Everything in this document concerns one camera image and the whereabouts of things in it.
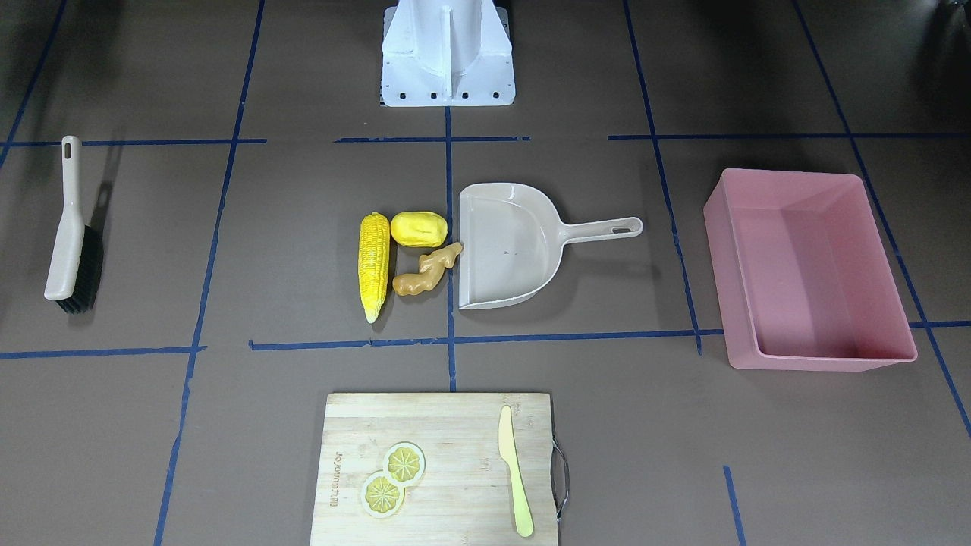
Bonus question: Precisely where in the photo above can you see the bamboo cutting board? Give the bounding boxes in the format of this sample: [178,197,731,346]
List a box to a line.
[310,393,561,545]

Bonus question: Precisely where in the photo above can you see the yellow-green plastic knife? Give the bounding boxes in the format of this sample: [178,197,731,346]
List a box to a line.
[497,405,535,537]

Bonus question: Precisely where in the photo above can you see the yellow toy corn cob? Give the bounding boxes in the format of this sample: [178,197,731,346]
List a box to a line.
[358,213,391,324]

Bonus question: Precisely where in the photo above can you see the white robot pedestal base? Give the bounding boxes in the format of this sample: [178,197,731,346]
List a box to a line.
[379,1,517,108]

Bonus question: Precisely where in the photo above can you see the lemon slice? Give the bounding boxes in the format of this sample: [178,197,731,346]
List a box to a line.
[360,471,406,519]
[384,441,426,488]

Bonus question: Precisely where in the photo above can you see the beige hand brush black bristles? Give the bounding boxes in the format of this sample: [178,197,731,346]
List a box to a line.
[44,136,103,315]

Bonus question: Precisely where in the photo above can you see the lemon slice lower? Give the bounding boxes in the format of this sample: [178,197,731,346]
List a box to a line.
[360,471,406,519]

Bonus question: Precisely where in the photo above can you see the lemon slice upper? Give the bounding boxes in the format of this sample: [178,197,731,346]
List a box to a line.
[384,441,426,488]

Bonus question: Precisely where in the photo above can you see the yellow toy potato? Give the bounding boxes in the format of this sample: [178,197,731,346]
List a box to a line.
[391,211,448,248]

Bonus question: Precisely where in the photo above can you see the tan toy ginger root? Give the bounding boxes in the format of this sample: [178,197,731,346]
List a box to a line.
[392,242,464,297]

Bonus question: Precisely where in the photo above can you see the pink plastic bin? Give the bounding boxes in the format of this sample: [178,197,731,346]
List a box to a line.
[703,168,918,371]

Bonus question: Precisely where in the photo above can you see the beige plastic dustpan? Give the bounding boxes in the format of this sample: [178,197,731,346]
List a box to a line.
[458,182,644,310]

